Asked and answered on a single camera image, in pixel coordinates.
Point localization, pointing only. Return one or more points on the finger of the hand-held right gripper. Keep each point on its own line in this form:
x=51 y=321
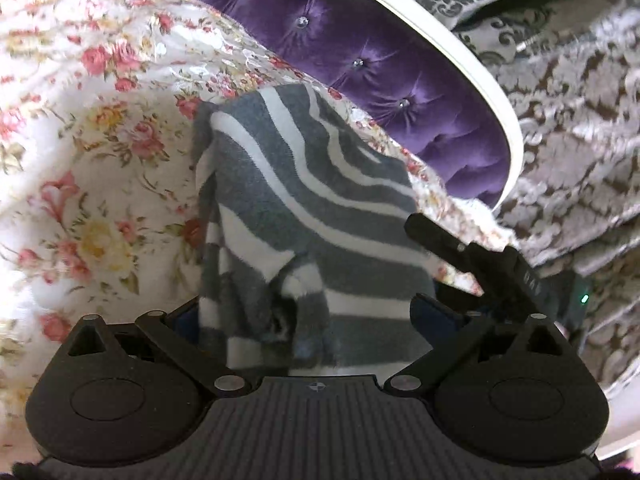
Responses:
x=435 y=237

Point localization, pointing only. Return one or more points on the purple tufted headboard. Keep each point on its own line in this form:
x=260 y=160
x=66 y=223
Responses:
x=380 y=95

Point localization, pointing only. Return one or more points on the grey white striped cardigan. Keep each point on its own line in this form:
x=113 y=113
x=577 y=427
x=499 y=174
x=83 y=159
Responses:
x=300 y=220

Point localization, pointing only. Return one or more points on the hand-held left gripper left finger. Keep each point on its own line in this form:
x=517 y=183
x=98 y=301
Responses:
x=186 y=317

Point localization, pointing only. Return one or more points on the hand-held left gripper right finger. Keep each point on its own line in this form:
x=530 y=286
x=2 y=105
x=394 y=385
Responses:
x=430 y=317

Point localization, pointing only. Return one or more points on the damask patterned curtain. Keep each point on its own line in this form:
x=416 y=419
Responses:
x=575 y=135

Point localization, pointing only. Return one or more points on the floral quilted blanket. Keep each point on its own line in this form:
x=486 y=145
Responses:
x=100 y=160

